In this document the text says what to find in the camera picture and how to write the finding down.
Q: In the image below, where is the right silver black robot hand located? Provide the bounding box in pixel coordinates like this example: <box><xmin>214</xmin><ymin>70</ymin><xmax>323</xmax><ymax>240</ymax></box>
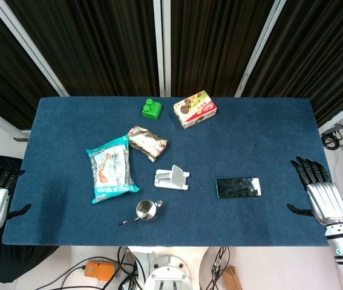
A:
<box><xmin>286</xmin><ymin>156</ymin><xmax>343</xmax><ymax>226</ymax></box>

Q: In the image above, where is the black smartphone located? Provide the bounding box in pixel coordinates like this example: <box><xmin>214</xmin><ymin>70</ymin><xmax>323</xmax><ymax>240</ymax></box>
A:
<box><xmin>215</xmin><ymin>177</ymin><xmax>263</xmax><ymax>199</ymax></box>

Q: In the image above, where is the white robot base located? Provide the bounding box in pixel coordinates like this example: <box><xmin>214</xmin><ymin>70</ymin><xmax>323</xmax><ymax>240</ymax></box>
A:
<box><xmin>126</xmin><ymin>245</ymin><xmax>210</xmax><ymax>290</ymax></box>

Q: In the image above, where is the white phone stand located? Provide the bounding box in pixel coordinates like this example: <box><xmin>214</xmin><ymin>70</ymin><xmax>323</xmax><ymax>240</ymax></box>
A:
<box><xmin>154</xmin><ymin>164</ymin><xmax>191</xmax><ymax>191</ymax></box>

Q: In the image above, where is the brown cardboard box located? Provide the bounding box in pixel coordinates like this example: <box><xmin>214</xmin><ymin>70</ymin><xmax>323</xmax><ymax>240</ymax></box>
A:
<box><xmin>221</xmin><ymin>265</ymin><xmax>243</xmax><ymax>290</ymax></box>

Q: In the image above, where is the teal snack bag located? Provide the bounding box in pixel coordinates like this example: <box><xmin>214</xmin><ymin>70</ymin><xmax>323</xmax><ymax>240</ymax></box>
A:
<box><xmin>85</xmin><ymin>135</ymin><xmax>141</xmax><ymax>205</ymax></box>

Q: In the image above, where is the orange power box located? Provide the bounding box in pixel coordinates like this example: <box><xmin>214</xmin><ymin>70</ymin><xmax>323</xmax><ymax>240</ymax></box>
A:
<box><xmin>83</xmin><ymin>260</ymin><xmax>117</xmax><ymax>283</ymax></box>

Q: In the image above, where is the small steel pitcher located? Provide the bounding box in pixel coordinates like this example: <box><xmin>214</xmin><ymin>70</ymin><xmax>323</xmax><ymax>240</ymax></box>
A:
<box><xmin>118</xmin><ymin>199</ymin><xmax>165</xmax><ymax>226</ymax></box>

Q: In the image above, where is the blue table mat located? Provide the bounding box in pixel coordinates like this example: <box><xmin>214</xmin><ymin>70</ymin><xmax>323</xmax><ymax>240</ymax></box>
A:
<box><xmin>2</xmin><ymin>96</ymin><xmax>343</xmax><ymax>248</ymax></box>

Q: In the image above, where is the red white snack box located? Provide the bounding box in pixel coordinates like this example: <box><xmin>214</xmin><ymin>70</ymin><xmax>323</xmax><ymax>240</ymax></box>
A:
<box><xmin>173</xmin><ymin>89</ymin><xmax>218</xmax><ymax>129</ymax></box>

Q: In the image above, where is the gold foil snack bag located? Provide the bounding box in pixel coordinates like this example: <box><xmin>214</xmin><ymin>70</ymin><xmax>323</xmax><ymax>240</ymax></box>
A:
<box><xmin>128</xmin><ymin>125</ymin><xmax>169</xmax><ymax>163</ymax></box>

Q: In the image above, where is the green toy block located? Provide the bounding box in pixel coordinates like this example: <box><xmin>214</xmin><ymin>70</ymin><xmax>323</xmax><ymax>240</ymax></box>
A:
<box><xmin>142</xmin><ymin>98</ymin><xmax>163</xmax><ymax>121</ymax></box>

